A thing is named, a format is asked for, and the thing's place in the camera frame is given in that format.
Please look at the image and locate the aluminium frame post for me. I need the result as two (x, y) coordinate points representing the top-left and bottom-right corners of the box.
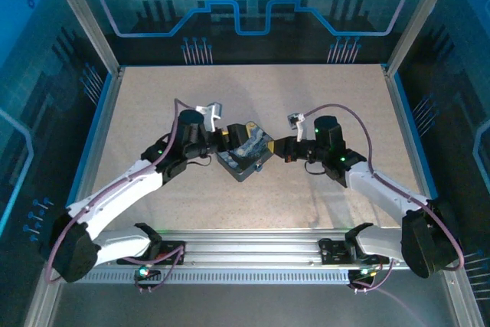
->
(42, 0), (124, 76)
(385, 0), (462, 75)

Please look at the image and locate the left aluminium frame post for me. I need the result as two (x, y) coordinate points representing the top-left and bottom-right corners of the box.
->
(42, 0), (124, 76)

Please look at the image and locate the right led controller board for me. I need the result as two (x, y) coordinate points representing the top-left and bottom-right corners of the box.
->
(348, 265), (382, 284)

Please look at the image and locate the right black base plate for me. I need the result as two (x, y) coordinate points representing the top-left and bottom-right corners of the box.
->
(318, 237), (390, 267)

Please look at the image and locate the aluminium mounting rail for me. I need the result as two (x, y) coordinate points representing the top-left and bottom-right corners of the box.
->
(72, 228), (413, 286)

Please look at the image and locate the starry night painted box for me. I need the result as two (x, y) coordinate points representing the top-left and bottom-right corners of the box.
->
(215, 120), (276, 184)

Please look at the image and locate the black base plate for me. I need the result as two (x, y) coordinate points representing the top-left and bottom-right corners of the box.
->
(318, 237), (390, 267)
(116, 240), (188, 267)

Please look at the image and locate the left led controller board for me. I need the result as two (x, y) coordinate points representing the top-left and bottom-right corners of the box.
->
(134, 264), (162, 284)

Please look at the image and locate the right aluminium frame post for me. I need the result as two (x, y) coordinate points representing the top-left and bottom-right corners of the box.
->
(385, 0), (462, 75)

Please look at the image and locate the led controller board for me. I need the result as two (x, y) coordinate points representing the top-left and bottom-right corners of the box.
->
(348, 265), (382, 284)
(134, 264), (162, 284)

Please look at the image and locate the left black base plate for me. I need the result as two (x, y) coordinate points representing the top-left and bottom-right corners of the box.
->
(116, 240), (188, 267)

